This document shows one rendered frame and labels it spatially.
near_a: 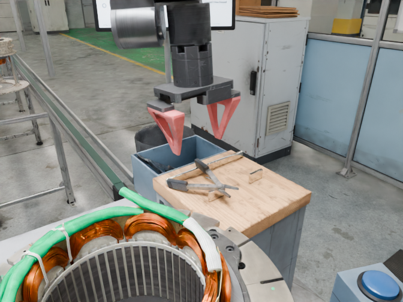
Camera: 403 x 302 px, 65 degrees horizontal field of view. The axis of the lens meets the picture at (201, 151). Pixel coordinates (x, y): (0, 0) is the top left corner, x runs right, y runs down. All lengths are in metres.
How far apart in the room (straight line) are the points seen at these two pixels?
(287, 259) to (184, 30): 0.43
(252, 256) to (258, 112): 2.25
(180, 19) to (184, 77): 0.07
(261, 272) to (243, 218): 0.13
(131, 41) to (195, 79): 0.10
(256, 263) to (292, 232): 0.22
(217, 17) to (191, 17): 0.87
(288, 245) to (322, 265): 1.40
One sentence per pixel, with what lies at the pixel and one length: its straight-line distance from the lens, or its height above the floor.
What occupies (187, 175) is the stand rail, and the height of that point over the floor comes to 1.07.
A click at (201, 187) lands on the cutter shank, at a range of 0.50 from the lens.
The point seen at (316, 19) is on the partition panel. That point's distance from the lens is 2.89.
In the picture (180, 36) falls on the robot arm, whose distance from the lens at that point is 0.43.
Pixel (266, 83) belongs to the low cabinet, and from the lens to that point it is 2.54.
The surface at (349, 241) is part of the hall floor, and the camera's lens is 2.21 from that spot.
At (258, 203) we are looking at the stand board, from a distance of 0.51.
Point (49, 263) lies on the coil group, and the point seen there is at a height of 1.13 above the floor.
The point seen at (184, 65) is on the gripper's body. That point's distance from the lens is 0.44.
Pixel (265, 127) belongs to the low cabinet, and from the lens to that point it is 2.68.
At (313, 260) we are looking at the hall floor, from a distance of 2.01.
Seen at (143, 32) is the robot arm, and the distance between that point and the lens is 0.44.
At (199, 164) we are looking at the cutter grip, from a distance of 0.55.
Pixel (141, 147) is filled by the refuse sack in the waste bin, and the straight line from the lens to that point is 1.93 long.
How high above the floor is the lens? 1.36
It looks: 26 degrees down
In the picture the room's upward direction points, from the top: straight up
